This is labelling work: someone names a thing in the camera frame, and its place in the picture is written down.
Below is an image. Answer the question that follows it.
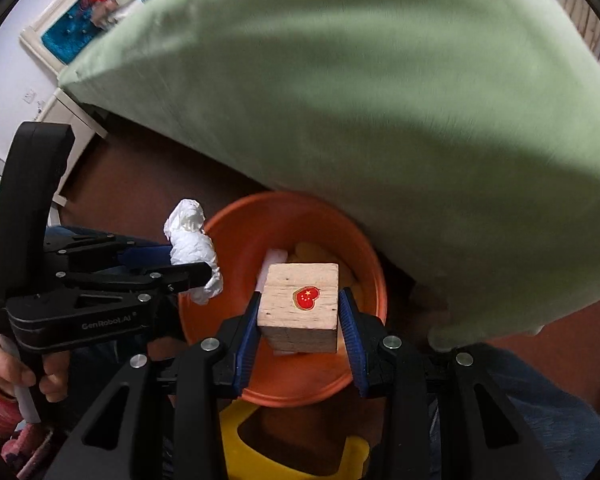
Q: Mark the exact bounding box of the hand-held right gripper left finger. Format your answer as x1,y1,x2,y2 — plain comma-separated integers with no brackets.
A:
45,290,263,480

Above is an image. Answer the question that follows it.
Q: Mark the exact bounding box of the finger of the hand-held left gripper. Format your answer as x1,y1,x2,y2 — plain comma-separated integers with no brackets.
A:
56,261,214,297
64,235,175,270

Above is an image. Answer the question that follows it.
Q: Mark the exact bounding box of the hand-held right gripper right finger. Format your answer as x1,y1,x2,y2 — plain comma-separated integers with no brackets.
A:
338,287,561,480

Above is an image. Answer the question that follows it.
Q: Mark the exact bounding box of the white tissue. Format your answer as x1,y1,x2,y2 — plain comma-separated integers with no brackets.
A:
164,199,224,305

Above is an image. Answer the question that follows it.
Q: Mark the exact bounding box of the wooden block with heart sticker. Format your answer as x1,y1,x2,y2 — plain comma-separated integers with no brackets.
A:
256,262,341,354

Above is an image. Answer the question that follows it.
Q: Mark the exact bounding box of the orange plastic basin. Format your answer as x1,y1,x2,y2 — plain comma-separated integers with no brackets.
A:
177,191,388,407

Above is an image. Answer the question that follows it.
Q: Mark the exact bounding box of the person's left hand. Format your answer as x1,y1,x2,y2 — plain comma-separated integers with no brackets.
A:
0,334,72,403

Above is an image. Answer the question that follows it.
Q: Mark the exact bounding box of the white paper piece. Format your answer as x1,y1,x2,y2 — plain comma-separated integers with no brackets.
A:
256,247,287,293

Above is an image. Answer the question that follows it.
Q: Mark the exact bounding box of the white cabinet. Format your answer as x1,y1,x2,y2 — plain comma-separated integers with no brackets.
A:
35,87,110,208

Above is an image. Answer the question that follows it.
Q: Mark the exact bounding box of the yellow plastic stool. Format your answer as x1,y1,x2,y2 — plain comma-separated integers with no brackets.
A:
220,400,371,480

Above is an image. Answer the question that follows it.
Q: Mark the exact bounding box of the white framed colourful picture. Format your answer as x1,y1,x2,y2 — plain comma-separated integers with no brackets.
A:
20,0,191,81

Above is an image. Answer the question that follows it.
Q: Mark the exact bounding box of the person's right leg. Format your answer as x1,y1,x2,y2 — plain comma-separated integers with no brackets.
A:
420,345,600,480

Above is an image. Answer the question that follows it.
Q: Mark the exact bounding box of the green bed sheet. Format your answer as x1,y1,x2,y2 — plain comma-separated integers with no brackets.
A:
59,0,600,353

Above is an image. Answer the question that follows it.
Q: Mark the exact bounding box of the beige lined panel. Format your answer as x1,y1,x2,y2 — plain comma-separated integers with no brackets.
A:
562,0,600,61

